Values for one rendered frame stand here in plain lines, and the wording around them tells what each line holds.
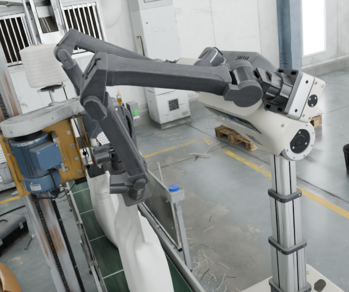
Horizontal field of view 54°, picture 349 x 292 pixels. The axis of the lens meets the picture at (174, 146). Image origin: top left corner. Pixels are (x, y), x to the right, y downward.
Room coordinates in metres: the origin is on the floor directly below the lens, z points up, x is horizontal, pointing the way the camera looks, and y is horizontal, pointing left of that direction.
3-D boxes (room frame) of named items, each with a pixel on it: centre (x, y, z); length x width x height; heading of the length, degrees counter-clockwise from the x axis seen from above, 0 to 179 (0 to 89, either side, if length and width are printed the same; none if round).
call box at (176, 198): (1.66, 0.04, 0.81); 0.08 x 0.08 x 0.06; 20
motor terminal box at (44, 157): (1.35, 0.53, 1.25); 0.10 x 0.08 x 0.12; 135
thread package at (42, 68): (1.48, 0.47, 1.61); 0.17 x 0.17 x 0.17
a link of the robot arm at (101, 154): (1.35, 0.28, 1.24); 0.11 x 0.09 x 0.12; 109
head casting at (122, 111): (1.80, 0.36, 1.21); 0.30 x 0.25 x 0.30; 20
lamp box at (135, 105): (1.75, 0.18, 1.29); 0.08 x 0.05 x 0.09; 20
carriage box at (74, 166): (1.65, 0.66, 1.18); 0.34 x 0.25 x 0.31; 110
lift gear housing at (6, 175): (1.57, 0.83, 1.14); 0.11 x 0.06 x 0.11; 20
